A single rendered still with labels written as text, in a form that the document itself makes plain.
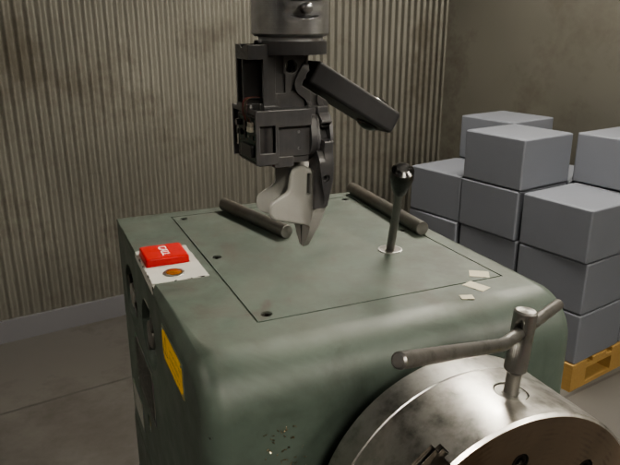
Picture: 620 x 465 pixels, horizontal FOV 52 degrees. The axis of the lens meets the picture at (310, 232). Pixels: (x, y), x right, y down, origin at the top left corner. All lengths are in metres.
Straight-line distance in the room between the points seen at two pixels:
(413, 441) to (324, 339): 0.15
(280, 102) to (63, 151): 2.89
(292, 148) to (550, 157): 2.60
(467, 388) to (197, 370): 0.27
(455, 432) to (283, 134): 0.32
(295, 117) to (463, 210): 2.71
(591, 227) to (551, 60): 1.48
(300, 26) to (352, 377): 0.36
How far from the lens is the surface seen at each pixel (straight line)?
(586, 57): 3.97
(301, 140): 0.63
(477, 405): 0.65
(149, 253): 0.94
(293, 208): 0.66
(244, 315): 0.75
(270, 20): 0.62
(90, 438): 2.82
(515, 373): 0.65
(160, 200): 3.68
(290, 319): 0.74
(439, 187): 3.39
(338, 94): 0.66
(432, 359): 0.46
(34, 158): 3.47
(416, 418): 0.65
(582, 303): 3.01
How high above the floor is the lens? 1.58
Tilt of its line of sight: 18 degrees down
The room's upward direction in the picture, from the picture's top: straight up
